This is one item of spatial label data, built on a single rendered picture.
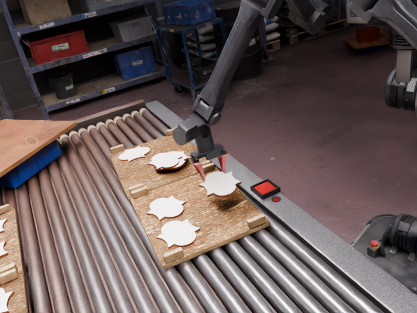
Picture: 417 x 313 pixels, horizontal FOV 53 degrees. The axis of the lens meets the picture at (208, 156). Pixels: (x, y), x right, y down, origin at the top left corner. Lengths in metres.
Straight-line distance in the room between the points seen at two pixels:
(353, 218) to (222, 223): 1.61
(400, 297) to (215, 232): 0.53
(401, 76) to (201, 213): 0.81
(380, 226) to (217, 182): 1.25
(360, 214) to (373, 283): 1.74
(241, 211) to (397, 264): 1.01
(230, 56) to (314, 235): 0.56
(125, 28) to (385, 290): 5.02
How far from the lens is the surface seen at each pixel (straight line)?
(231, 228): 1.30
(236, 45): 1.16
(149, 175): 1.67
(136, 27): 5.79
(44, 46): 5.55
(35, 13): 5.55
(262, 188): 1.47
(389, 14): 0.99
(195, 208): 1.41
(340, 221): 2.81
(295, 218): 1.34
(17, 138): 2.14
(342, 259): 1.21
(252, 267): 1.19
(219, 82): 1.21
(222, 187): 1.32
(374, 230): 2.37
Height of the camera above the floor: 1.74
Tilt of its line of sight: 28 degrees down
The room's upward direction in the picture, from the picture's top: 11 degrees counter-clockwise
